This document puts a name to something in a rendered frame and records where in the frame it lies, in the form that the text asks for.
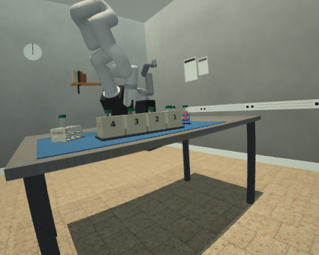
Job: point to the blue bench mat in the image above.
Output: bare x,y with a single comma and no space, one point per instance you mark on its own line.
47,149

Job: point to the beige block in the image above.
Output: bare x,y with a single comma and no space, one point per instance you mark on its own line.
173,118
134,124
155,121
112,126

